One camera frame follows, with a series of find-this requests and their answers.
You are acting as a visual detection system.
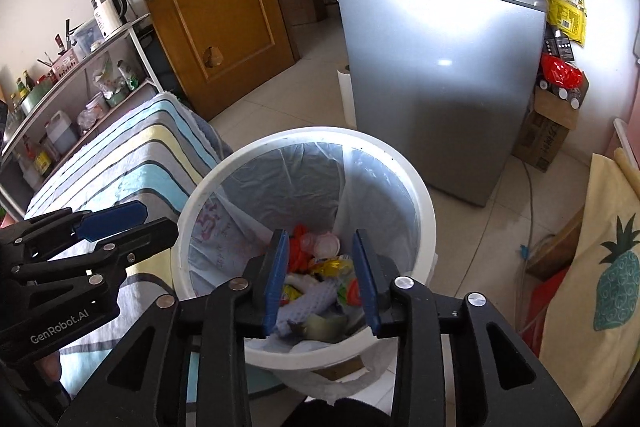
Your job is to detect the sauce bottles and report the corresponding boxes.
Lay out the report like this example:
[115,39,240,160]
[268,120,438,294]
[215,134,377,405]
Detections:
[12,69,37,102]

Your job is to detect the wooden door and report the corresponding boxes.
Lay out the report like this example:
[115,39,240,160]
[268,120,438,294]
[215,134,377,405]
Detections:
[118,0,296,120]

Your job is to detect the green basin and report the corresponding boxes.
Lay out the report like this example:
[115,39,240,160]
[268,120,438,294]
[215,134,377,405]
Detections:
[20,79,53,112]

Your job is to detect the clear plastic storage box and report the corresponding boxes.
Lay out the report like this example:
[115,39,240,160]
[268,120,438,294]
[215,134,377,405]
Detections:
[70,18,101,58]

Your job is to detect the food bags on shelf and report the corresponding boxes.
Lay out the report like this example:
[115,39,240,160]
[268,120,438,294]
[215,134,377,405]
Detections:
[92,57,141,108]

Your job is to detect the clear oil jug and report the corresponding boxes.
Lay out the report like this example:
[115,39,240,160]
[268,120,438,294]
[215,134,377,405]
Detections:
[45,111,78,155]

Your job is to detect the yellow hanging packets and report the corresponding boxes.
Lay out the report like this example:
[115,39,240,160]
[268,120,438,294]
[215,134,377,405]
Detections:
[546,0,587,45]

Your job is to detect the silver refrigerator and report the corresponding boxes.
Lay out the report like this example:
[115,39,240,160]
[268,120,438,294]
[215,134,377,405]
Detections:
[317,0,551,208]

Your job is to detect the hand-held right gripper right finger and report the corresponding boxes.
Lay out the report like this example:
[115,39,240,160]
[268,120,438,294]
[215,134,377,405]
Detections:
[350,228,583,427]

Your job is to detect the gold foil wrapper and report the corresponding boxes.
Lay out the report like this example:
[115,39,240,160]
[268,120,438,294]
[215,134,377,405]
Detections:
[310,257,354,283]

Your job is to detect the white paper roll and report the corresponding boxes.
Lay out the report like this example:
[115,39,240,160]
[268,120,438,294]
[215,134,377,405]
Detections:
[337,64,357,128]

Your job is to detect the olive green scrap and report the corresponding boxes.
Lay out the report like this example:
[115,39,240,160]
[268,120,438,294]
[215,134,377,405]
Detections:
[300,314,349,341]

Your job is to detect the yellow pineapple print cloth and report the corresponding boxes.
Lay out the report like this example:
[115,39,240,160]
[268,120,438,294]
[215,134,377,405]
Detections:
[540,152,640,413]

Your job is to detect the person's left hand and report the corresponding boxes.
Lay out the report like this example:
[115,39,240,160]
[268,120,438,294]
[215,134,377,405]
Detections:
[32,353,64,382]

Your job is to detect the translucent bin liner bag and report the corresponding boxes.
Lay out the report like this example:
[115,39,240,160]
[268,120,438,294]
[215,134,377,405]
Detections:
[190,142,418,398]

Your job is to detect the wooden board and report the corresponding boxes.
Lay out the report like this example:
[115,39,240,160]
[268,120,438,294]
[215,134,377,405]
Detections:
[525,207,586,280]

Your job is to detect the yellow label bottle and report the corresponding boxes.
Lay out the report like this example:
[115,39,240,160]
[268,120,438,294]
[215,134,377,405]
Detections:
[22,137,53,178]

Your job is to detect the clear plastic jar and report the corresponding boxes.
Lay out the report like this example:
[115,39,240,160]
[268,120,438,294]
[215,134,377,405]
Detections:
[76,99,106,135]

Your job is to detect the black hanging packet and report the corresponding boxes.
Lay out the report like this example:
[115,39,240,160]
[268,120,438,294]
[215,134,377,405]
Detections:
[542,27,576,60]

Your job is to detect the white electric kettle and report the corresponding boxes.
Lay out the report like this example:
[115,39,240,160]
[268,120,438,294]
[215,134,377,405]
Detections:
[91,0,128,38]

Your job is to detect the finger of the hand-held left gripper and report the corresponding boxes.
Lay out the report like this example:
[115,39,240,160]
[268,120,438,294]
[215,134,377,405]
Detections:
[0,200,149,263]
[9,217,179,304]

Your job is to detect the red cloth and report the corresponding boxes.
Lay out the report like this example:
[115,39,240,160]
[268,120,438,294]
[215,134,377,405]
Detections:
[517,267,568,343]

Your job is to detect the grey floor cable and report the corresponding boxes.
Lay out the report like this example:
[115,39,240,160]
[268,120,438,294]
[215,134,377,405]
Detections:
[514,159,537,323]

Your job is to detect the metal shelf rack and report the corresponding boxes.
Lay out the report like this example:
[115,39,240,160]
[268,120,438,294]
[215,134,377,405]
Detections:
[0,13,166,218]

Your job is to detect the red plastic bag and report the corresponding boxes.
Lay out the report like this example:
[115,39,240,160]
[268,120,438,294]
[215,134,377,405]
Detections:
[287,224,321,275]

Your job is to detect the striped cloth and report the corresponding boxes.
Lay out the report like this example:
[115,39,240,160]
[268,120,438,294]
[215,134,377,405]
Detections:
[25,93,281,400]

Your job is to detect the pink board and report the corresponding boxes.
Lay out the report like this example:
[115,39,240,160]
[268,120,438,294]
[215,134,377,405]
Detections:
[612,97,640,168]

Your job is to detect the person's dark clothing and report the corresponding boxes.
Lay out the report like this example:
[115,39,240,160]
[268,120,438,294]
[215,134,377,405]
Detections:
[282,398,396,427]

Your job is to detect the white round bin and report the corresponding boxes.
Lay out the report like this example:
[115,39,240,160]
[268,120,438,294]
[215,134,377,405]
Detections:
[171,125,437,400]

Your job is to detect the red bag in cardboard box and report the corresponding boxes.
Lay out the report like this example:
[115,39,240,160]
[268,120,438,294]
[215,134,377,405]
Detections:
[541,56,583,90]

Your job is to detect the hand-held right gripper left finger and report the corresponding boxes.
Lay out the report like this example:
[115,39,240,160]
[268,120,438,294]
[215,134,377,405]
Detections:
[56,228,292,427]

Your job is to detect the cardboard box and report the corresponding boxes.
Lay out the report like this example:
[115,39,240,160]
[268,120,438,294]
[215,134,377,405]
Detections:
[512,79,590,172]

